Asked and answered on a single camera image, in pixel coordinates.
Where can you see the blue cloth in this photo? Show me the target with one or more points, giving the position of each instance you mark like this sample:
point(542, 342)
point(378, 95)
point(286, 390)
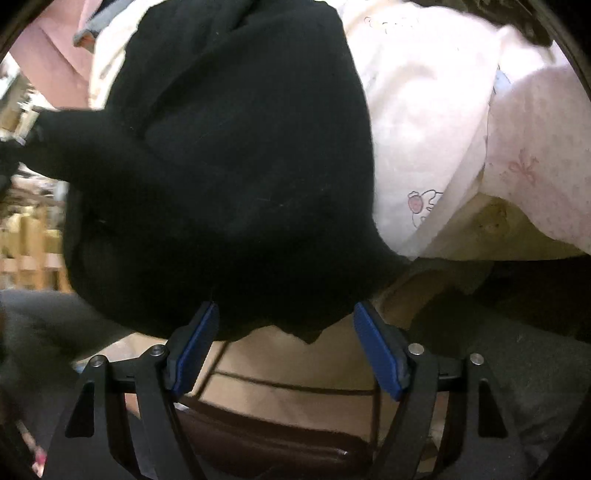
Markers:
point(97, 18)

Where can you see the black pants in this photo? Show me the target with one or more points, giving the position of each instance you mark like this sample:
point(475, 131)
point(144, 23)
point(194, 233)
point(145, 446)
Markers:
point(231, 161)

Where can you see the wooden rack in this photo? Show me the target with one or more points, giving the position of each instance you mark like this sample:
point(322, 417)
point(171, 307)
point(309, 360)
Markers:
point(27, 244)

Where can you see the beige and brown bed base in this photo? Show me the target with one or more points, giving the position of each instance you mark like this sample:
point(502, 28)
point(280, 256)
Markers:
point(295, 369)

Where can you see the white printed blanket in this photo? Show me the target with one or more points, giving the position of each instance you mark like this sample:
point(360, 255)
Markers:
point(425, 115)

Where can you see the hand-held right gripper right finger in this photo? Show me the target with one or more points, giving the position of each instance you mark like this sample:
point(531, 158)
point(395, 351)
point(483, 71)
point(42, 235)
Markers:
point(378, 350)

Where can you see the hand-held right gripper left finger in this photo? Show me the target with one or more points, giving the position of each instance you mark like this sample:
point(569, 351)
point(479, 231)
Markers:
point(198, 350)

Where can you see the person's grey trousers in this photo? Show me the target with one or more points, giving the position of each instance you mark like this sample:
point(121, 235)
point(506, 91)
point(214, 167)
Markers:
point(508, 350)

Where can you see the pink hanging cloth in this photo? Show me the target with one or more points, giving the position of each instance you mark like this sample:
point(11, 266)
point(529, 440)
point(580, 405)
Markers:
point(51, 60)

